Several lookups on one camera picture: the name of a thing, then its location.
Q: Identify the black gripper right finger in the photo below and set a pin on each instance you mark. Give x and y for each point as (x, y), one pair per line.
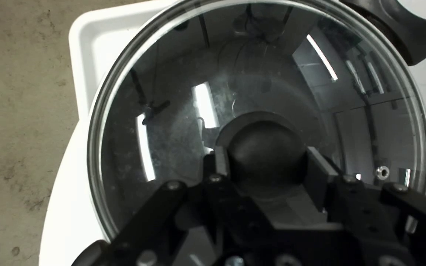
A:
(377, 222)

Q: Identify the round white table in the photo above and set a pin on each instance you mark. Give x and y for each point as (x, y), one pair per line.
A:
(60, 222)

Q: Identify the white plastic tray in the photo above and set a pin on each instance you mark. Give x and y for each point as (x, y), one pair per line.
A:
(82, 49)

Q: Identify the glass pot lid black knob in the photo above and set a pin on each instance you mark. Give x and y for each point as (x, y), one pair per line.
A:
(174, 74)

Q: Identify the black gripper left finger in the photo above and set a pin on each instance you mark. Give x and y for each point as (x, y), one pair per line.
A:
(174, 222)

